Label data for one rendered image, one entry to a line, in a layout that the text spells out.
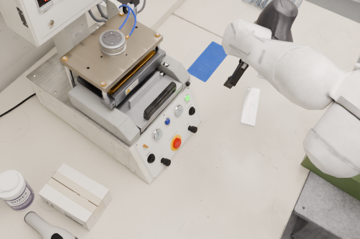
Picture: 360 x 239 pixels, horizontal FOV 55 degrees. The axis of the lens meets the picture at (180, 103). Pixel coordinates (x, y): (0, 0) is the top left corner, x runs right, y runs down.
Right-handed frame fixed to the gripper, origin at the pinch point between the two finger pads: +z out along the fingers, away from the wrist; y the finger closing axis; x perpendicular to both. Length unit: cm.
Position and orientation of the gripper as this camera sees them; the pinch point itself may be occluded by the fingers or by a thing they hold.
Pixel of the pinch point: (234, 70)
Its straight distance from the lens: 127.9
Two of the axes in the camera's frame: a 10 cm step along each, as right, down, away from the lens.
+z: -2.1, 3.5, 9.1
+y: 4.2, -8.1, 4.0
